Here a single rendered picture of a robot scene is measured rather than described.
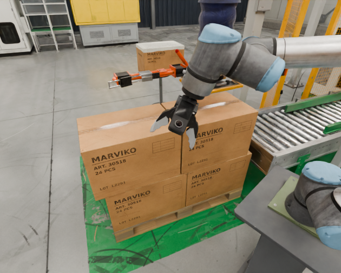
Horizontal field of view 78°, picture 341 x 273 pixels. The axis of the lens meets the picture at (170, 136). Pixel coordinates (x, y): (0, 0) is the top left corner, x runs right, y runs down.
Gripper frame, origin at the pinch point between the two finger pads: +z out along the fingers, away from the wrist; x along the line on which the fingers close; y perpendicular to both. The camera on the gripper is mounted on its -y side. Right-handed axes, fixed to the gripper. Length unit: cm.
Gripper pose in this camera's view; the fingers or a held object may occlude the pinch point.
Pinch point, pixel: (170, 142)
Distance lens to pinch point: 70.8
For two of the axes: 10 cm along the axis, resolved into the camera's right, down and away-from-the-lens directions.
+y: 2.1, -5.8, 7.8
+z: -3.3, 7.1, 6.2
